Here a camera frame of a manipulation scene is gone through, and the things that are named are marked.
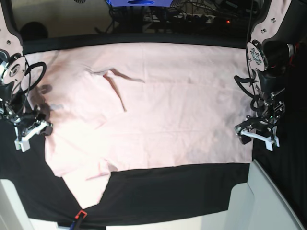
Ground white frame left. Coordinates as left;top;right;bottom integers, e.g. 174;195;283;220
0;179;58;230

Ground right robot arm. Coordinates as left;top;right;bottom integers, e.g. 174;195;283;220
0;0;53;152

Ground white frame right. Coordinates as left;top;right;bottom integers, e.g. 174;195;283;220
226;159;305;230

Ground black power strip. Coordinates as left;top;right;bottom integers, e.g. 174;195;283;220
144;12;231;26

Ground black table cloth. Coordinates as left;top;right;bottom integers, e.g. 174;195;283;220
0;34;307;229

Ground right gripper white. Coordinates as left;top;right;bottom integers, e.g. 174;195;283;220
13;113;53;152

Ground white frame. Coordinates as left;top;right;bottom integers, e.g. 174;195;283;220
226;159;305;230
0;179;58;230

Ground light pink T-shirt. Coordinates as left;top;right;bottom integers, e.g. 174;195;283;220
26;43;252;208

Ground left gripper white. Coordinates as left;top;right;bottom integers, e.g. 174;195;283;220
235;115;280;151

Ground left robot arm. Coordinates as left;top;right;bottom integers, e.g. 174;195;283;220
234;0;307;151

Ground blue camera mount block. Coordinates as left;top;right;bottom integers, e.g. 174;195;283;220
106;0;173;7

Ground red clamp at bottom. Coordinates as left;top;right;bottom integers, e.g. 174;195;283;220
69;210;88;230

